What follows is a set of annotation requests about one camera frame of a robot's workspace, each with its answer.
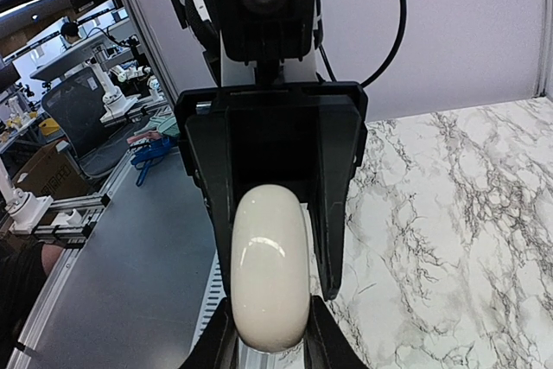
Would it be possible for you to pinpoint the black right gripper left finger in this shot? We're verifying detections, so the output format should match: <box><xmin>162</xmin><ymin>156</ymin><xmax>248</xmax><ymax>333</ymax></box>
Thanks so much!
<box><xmin>179</xmin><ymin>297</ymin><xmax>238</xmax><ymax>369</ymax></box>

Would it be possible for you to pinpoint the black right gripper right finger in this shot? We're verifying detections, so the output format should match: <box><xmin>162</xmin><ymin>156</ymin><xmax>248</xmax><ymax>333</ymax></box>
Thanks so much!
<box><xmin>304</xmin><ymin>296</ymin><xmax>366</xmax><ymax>369</ymax></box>

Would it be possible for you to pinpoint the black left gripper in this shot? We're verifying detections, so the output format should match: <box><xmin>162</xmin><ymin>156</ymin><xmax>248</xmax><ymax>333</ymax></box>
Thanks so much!
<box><xmin>175</xmin><ymin>82</ymin><xmax>367</xmax><ymax>300</ymax></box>

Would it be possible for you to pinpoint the white oval charging case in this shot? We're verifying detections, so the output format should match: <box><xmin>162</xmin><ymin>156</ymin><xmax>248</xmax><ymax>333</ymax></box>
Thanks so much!
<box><xmin>231</xmin><ymin>184</ymin><xmax>310</xmax><ymax>353</ymax></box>

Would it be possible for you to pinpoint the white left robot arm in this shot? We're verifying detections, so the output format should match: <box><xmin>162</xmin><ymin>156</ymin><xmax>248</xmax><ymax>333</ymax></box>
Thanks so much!
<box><xmin>171</xmin><ymin>0</ymin><xmax>368</xmax><ymax>300</ymax></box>

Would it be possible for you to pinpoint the blue plastic tool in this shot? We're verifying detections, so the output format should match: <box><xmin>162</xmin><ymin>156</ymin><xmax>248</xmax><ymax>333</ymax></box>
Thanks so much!
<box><xmin>130</xmin><ymin>136</ymin><xmax>176</xmax><ymax>187</ymax></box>

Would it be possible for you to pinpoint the black mesh office chair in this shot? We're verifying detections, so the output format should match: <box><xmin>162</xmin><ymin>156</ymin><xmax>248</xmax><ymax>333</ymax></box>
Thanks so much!
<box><xmin>41</xmin><ymin>67</ymin><xmax>149</xmax><ymax>179</ymax></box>

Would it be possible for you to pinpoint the brown cardboard box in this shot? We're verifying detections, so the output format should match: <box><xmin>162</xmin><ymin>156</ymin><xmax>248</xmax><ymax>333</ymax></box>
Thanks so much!
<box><xmin>12</xmin><ymin>143</ymin><xmax>90</xmax><ymax>200</ymax></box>

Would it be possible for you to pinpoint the aluminium front rail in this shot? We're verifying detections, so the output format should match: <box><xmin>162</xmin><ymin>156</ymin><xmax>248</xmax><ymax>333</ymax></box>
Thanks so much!
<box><xmin>191</xmin><ymin>253</ymin><xmax>226</xmax><ymax>348</ymax></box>

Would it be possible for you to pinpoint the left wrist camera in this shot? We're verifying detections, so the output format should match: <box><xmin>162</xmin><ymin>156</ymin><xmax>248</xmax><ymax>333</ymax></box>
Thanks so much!
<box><xmin>213</xmin><ymin>0</ymin><xmax>323</xmax><ymax>86</ymax></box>

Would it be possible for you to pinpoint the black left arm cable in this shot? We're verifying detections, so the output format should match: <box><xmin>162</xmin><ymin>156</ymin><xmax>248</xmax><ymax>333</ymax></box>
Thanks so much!
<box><xmin>319</xmin><ymin>0</ymin><xmax>409</xmax><ymax>87</ymax></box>

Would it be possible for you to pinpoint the left aluminium corner post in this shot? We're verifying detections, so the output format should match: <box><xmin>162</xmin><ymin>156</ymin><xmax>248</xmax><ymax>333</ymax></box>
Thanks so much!
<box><xmin>533</xmin><ymin>0</ymin><xmax>552</xmax><ymax>99</ymax></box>

